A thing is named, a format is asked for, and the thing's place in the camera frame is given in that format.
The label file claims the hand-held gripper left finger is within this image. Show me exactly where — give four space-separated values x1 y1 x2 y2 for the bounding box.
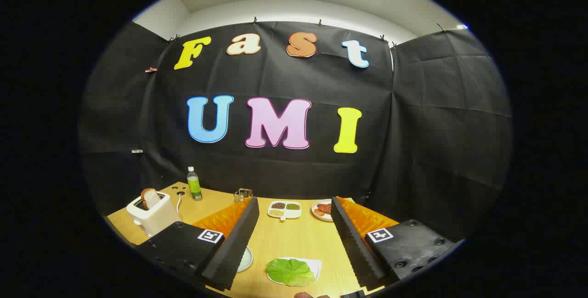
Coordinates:
135 197 260 292

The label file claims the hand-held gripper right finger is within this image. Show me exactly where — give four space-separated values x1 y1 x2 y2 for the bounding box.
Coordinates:
330 196 461 292

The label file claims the green lettuce leaf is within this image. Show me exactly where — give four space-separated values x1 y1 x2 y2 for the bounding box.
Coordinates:
266 258 316 287

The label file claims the bread slice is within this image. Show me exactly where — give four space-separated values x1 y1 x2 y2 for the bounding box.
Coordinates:
141 188 161 210

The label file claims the pale green round plate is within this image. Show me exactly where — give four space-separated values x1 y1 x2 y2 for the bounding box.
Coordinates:
237 246 254 273

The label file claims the white square plate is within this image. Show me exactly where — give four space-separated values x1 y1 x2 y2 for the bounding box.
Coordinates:
267 257 322 287

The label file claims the white oval plate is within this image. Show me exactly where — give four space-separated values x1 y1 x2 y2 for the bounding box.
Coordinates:
311 199 334 222

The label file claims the white divided dish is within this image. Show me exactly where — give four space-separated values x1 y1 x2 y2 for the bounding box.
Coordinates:
267 200 302 221

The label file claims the green label drink bottle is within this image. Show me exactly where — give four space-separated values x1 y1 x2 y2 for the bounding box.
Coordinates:
187 166 203 202

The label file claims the white toaster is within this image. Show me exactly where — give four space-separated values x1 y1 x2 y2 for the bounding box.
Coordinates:
126 191 183 238

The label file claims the black backdrop cloth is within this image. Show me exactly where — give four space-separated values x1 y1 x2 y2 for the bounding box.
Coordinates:
78 20 513 243

